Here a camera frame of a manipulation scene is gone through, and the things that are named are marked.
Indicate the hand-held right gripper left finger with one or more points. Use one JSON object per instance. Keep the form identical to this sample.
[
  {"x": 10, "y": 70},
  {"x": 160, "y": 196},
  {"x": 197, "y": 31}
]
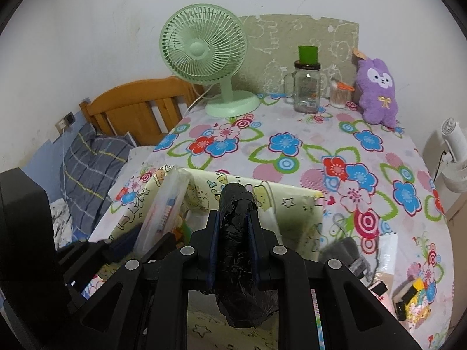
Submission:
[{"x": 213, "y": 248}]

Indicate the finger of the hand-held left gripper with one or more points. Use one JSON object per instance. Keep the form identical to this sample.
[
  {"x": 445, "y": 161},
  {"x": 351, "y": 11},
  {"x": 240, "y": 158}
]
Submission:
[
  {"x": 122, "y": 242},
  {"x": 158, "y": 246}
]

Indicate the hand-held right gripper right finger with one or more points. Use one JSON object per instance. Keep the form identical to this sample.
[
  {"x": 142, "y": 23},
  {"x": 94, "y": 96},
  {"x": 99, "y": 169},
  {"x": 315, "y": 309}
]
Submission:
[{"x": 253, "y": 248}]

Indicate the black garbage bag roll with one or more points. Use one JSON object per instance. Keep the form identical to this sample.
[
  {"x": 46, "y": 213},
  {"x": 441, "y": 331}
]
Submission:
[{"x": 233, "y": 233}]

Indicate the clear plastic packet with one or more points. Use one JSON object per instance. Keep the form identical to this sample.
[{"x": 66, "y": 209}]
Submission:
[{"x": 164, "y": 204}]

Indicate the yellow printed storage box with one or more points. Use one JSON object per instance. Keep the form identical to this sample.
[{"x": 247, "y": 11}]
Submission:
[{"x": 292, "y": 204}]

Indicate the grey sock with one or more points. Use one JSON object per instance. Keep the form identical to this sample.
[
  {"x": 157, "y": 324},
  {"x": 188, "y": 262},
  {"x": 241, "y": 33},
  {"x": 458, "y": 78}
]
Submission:
[{"x": 341, "y": 251}]

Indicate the beige sock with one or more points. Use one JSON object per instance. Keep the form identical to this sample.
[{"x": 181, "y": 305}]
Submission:
[{"x": 383, "y": 279}]

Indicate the yellow cartoon packet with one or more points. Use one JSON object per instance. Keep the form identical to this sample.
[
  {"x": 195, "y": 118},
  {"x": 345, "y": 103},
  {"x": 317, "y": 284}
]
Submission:
[{"x": 419, "y": 291}]

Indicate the crumpled white cloth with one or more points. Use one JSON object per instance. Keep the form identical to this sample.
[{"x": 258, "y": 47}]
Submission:
[{"x": 62, "y": 222}]

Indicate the floral tablecloth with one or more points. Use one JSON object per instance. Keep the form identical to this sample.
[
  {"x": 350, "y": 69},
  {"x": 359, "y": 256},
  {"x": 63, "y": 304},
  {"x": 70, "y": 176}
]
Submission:
[{"x": 292, "y": 175}]

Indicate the grey plaid pillow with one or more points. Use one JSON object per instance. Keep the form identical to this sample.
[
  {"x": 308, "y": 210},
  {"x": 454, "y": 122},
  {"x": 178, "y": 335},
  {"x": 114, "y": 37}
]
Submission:
[{"x": 87, "y": 167}]

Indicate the wooden bed headboard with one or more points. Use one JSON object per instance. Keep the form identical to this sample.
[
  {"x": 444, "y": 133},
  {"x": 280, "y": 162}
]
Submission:
[{"x": 127, "y": 98}]

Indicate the glass jar mug green lid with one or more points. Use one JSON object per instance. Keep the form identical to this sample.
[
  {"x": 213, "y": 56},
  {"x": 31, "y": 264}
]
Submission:
[{"x": 306, "y": 87}]

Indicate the cotton swab container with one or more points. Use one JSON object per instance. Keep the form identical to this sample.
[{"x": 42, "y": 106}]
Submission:
[{"x": 337, "y": 98}]

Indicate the purple plush bunny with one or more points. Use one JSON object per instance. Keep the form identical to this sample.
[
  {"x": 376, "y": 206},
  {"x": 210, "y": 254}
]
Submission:
[{"x": 377, "y": 98}]

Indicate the green desk fan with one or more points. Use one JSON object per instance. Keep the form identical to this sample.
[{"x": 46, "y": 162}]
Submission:
[{"x": 199, "y": 49}]

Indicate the green printed board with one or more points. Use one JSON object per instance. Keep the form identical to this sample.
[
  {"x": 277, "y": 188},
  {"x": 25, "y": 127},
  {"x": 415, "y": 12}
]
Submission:
[{"x": 277, "y": 36}]

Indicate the white standing fan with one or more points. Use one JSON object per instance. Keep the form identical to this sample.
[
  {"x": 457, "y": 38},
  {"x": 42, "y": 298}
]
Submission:
[{"x": 452, "y": 146}]

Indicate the wall outlet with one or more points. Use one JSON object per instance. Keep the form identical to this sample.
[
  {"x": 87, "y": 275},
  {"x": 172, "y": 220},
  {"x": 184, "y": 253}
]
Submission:
[{"x": 67, "y": 119}]

